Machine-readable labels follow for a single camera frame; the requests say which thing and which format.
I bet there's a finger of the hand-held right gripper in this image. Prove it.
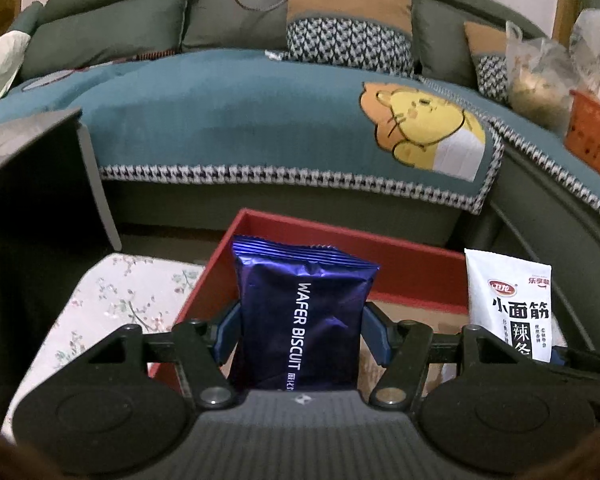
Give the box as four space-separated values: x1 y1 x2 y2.
550 344 600 377

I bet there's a small orange houndstooth throw pillow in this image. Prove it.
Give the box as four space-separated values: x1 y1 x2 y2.
462 21 512 101

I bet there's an orange plastic basket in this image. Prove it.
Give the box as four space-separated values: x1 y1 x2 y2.
564 90 600 177

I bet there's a crumpled printed plastic bag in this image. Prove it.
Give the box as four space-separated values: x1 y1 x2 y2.
569 8 600 111

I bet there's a clear bag with yellow contents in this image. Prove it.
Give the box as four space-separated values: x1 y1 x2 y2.
505 20 581 133

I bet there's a large orange houndstooth throw pillow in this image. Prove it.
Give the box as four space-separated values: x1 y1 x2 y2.
286 0 415 76

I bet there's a black glossy side table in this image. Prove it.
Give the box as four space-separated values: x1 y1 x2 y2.
0 106 123 261

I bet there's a blue houndstooth-trimmed sofa cover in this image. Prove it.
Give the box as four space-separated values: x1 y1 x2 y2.
420 72 600 241

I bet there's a white cloth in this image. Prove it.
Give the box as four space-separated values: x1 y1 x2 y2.
0 30 31 110

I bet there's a purple wafer biscuit packet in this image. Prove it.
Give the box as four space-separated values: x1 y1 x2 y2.
228 234 380 392

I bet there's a blue lion print sofa cover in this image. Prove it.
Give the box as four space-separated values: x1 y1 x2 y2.
0 47 505 217

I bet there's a red cardboard box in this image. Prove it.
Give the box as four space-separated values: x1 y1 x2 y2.
147 208 473 393

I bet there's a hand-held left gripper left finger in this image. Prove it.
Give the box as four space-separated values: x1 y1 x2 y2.
86 302 243 409

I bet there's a green sofa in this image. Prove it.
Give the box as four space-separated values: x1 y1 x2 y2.
5 0 600 306

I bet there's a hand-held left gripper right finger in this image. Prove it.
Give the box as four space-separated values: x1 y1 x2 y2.
362 304 556 409

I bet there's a green sofa back cushion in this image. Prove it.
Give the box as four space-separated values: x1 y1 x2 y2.
181 0 301 53
20 0 191 81
404 0 546 88

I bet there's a white snack packet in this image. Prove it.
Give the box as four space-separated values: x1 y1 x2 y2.
464 248 553 365

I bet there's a floral tablecloth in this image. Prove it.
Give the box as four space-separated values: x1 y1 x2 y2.
0 252 568 441

